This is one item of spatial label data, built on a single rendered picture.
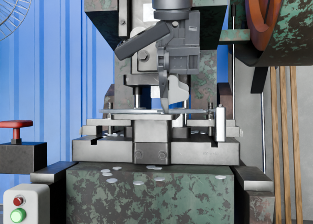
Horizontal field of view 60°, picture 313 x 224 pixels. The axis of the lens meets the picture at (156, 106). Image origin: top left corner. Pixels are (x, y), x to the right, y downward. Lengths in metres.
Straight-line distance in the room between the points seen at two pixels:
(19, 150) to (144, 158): 0.30
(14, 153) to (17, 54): 1.73
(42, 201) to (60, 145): 1.58
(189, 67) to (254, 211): 0.31
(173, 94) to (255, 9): 0.71
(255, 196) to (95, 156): 0.41
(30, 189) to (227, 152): 0.46
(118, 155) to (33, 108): 1.63
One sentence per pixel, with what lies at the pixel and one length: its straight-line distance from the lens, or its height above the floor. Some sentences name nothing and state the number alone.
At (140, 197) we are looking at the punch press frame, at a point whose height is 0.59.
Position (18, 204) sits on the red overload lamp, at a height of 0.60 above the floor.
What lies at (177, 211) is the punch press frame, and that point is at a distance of 0.66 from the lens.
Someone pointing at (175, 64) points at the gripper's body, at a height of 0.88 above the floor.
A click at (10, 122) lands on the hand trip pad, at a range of 0.73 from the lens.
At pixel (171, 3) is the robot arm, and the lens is 0.50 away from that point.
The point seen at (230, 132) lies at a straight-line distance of 0.84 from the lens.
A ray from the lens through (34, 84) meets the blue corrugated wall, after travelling 2.32.
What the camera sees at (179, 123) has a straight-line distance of 0.81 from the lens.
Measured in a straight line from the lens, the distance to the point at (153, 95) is 0.84.
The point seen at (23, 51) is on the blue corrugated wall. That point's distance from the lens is 2.40.
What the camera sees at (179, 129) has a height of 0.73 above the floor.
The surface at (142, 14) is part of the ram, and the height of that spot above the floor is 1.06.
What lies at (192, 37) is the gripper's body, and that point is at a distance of 0.53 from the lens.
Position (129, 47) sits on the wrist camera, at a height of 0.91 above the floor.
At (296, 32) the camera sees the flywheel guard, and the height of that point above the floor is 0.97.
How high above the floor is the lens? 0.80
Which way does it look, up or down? level
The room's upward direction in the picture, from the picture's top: straight up
